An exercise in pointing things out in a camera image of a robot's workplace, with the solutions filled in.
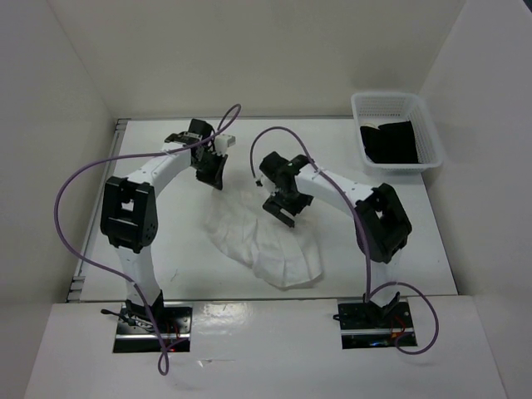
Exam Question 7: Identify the white pleated skirt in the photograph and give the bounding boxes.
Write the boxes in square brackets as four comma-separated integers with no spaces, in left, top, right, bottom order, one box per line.
[204,177,324,290]

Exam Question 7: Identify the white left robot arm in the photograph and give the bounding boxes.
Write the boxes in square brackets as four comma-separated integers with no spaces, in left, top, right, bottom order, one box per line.
[100,119,236,333]

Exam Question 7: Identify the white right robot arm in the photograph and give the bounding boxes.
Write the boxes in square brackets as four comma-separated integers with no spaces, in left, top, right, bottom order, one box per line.
[257,151,412,327]

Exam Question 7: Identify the black skirt in basket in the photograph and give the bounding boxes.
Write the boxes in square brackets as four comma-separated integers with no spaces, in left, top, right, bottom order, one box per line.
[360,121,419,164]

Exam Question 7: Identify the white plastic laundry basket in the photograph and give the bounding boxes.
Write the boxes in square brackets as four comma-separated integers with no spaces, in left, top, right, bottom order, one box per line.
[351,91,443,175]

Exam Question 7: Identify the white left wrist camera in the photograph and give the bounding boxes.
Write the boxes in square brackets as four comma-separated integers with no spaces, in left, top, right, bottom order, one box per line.
[214,134,236,156]

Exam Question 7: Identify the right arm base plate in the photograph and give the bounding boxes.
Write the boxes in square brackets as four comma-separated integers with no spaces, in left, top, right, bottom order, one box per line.
[332,300,417,349]

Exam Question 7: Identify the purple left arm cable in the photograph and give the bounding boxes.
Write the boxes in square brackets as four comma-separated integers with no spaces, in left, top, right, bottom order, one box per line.
[56,103,243,377]

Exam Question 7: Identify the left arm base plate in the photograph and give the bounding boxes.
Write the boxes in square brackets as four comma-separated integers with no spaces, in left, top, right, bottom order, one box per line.
[101,303,193,354]

